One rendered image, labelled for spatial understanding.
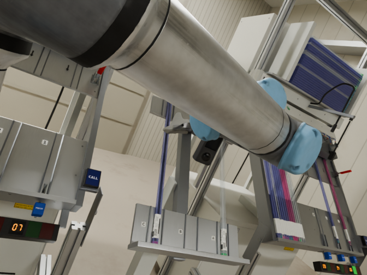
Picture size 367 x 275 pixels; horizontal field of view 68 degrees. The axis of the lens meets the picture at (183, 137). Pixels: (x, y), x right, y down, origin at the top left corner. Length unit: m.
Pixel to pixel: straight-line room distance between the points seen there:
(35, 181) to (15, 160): 0.07
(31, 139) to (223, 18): 3.85
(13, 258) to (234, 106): 1.12
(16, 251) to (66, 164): 0.52
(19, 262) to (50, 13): 1.17
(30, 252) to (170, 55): 1.12
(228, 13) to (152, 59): 4.27
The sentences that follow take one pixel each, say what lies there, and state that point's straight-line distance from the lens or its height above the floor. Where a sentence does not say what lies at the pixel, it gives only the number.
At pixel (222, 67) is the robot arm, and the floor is 1.13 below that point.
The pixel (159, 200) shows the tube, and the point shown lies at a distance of 0.75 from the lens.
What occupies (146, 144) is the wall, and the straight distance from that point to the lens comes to 4.13.
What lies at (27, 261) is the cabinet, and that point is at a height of 0.28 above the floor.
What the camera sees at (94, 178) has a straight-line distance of 0.78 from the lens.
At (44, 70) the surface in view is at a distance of 0.99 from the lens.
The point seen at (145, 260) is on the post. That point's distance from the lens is 1.02.
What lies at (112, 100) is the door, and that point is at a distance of 3.72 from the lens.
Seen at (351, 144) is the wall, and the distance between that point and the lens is 3.38.
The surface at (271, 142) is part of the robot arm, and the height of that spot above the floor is 1.08.
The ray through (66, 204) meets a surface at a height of 0.71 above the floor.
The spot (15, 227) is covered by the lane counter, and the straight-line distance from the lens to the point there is 0.77.
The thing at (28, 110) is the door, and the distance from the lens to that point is 3.62.
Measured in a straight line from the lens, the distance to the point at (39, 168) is 0.81.
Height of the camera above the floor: 1.09
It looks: 8 degrees down
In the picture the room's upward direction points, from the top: 24 degrees clockwise
